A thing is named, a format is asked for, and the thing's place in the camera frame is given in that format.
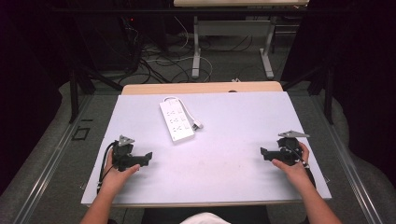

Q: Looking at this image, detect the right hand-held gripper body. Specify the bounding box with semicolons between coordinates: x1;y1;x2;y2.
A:
276;130;311;166

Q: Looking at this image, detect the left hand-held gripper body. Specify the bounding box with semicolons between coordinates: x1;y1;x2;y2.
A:
111;134;140;173

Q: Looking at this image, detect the person's right hand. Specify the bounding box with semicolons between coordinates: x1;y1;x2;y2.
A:
271;142;311;189

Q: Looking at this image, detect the person's left hand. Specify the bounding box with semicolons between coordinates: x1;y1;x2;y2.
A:
100;148;141;198

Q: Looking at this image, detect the white table board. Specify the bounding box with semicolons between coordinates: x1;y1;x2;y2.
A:
80;91;332;206

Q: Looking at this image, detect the white power strip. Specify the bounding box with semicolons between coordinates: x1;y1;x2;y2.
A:
159;98;196;145

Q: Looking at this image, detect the person's dark lap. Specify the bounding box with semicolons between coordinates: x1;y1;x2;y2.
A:
140;204;273;224

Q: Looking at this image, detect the black metal stand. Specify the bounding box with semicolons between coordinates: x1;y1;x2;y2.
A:
68;64;124;124
281;62;336;126

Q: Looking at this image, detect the person's white shirt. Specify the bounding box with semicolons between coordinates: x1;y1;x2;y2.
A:
179;212;232;224

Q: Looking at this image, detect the dark equipment cabinet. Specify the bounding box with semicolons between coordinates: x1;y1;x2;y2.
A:
73;13;142;73

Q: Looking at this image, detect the white desk with metal legs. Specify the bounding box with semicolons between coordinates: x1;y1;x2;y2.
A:
173;0;310;80

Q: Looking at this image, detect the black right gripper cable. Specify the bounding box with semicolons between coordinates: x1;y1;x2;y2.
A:
289;146;317;189

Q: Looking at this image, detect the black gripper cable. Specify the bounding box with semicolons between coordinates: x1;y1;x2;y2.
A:
96;140;120;194
289;146;317;189

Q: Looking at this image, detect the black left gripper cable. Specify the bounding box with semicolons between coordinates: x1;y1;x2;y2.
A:
96;140;120;194

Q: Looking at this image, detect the white power strip cable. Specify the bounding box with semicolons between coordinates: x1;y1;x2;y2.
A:
163;95;205;131

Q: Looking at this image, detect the bundle of floor cables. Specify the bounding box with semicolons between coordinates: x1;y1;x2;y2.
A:
124;15;254;85

